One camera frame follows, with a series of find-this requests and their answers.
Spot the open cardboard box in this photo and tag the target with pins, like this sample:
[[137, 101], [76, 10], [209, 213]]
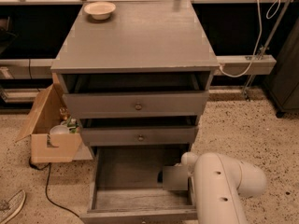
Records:
[[44, 115]]

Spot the white bowl in box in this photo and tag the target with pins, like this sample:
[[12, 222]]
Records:
[[59, 129]]

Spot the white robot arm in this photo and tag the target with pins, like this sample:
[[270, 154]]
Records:
[[219, 182]]

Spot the cream ceramic bowl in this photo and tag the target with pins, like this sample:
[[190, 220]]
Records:
[[100, 10]]

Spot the grey middle drawer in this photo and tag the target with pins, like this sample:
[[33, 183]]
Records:
[[139, 131]]

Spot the white sneaker shoe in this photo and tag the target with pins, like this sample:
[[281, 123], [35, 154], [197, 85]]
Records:
[[11, 207]]

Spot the green items in box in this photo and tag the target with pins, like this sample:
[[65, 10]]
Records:
[[68, 121]]

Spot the metal diagonal pole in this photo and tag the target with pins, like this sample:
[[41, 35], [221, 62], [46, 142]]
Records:
[[251, 78]]

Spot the grey top drawer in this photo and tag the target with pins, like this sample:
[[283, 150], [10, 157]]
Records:
[[135, 95]]

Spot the grey wooden drawer cabinet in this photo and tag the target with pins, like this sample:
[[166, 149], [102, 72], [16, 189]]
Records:
[[139, 37]]

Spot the grey drawer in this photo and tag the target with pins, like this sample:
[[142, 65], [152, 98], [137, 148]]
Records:
[[139, 131], [135, 95], [124, 188]]

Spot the grey bottom drawer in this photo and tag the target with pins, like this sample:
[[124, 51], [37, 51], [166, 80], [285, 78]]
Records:
[[124, 188]]

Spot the dark grey side cabinet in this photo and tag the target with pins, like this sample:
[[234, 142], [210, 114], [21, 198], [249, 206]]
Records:
[[282, 85]]

